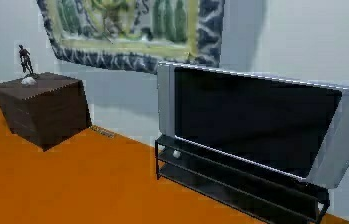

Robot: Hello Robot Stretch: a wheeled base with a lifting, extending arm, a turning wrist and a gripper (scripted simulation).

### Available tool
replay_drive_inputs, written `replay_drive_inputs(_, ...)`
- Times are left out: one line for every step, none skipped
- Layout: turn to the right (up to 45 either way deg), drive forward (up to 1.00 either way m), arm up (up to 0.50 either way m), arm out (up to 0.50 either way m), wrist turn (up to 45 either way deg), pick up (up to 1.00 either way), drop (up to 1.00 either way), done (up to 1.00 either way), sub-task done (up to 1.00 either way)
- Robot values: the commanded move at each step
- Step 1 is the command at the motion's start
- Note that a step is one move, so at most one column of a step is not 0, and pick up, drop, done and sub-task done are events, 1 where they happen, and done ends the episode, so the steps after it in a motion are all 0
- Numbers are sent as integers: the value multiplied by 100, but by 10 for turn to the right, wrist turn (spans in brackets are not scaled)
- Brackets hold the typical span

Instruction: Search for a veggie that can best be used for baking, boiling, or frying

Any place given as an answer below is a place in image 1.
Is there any silver television set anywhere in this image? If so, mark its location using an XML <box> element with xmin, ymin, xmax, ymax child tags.
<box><xmin>156</xmin><ymin>61</ymin><xmax>349</xmax><ymax>190</ymax></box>

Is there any black television stand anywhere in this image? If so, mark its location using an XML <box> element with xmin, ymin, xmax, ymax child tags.
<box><xmin>154</xmin><ymin>134</ymin><xmax>331</xmax><ymax>224</ymax></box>

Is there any dark brown wooden chest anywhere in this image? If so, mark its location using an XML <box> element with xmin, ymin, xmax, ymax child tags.
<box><xmin>0</xmin><ymin>71</ymin><xmax>93</xmax><ymax>152</ymax></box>

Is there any small white lump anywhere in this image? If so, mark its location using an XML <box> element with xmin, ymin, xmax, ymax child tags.
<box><xmin>20</xmin><ymin>76</ymin><xmax>37</xmax><ymax>86</ymax></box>

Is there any dark figure statue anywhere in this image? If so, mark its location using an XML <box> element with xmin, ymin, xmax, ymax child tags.
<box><xmin>17</xmin><ymin>44</ymin><xmax>36</xmax><ymax>76</ymax></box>

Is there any blue framed wall picture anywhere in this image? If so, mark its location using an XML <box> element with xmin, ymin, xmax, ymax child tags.
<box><xmin>36</xmin><ymin>0</ymin><xmax>226</xmax><ymax>75</ymax></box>

